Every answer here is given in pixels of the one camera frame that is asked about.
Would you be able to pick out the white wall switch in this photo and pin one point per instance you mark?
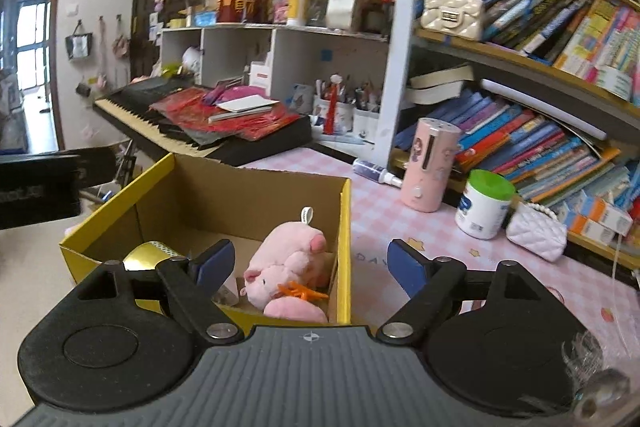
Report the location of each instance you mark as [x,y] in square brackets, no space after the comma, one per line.
[73,10]

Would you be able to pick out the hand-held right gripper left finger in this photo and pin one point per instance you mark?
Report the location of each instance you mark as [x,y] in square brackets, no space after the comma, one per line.
[215,263]

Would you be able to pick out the row of upright picture books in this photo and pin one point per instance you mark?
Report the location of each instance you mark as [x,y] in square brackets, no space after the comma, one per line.
[565,37]

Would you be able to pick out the white pen cup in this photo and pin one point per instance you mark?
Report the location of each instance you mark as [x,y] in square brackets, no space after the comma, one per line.
[320,114]
[346,119]
[366,124]

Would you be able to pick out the white red box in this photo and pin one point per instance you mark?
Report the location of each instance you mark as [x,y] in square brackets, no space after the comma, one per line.
[260,77]

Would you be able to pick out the white notebook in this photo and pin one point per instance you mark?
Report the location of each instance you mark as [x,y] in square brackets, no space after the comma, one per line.
[245,104]

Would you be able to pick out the white cubby shelf unit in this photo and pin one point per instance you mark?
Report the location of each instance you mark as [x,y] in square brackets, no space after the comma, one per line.
[295,52]

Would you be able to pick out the blue tissue pack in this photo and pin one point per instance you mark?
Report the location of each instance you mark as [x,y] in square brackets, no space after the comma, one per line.
[205,18]

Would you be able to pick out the gold tape roll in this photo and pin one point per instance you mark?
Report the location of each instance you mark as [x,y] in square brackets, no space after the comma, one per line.
[145,254]

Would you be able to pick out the magenta pouch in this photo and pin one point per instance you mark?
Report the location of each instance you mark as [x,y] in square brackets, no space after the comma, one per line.
[235,92]

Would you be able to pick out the red cloth on keyboard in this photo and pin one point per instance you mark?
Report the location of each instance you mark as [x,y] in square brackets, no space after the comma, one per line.
[185,112]

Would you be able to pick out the pink pig plush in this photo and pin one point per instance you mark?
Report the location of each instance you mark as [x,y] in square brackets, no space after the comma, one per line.
[285,257]

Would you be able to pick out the orange white box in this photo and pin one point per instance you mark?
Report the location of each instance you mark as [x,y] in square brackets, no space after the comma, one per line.
[605,214]
[575,222]

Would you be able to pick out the white quilted purse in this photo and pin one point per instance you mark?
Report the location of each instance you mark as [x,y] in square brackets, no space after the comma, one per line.
[535,234]

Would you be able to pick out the white printed tape roll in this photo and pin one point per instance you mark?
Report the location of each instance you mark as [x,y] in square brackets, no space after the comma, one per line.
[615,83]

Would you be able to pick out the white jar green lid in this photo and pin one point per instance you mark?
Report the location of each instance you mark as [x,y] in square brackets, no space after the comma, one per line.
[482,209]

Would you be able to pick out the pink patterned container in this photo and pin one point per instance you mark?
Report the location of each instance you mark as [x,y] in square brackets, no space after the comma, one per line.
[281,9]

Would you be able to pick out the yellow cardboard box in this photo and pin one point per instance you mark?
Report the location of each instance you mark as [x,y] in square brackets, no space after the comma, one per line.
[200,207]

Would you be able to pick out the white plastic bag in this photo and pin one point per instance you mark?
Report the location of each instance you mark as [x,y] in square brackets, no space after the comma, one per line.
[191,59]

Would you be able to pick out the pink humidifier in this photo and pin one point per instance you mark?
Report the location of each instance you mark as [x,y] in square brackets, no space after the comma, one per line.
[430,167]

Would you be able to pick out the cream quilted handbag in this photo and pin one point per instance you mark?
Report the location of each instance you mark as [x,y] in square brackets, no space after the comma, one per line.
[452,12]

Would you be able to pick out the small black hanging bag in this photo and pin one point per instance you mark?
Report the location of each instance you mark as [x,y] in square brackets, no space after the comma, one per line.
[83,88]

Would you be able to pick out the red tassel ornament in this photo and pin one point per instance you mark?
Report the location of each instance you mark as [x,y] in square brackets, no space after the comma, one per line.
[332,107]

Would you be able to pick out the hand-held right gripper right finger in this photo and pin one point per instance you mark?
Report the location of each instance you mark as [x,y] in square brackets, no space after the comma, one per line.
[407,266]

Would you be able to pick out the orange plastic clip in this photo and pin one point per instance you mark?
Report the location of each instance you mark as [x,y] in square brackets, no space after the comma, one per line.
[295,291]

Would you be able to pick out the black white tote bag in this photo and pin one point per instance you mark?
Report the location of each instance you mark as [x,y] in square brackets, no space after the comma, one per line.
[79,47]

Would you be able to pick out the black electronic keyboard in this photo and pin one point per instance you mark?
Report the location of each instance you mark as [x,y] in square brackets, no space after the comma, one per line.
[140,119]

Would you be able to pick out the pink hanging bag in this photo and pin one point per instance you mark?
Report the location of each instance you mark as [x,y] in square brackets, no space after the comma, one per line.
[102,67]
[121,44]

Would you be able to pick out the wooden white bookshelf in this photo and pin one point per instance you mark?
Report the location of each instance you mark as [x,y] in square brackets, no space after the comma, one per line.
[400,57]

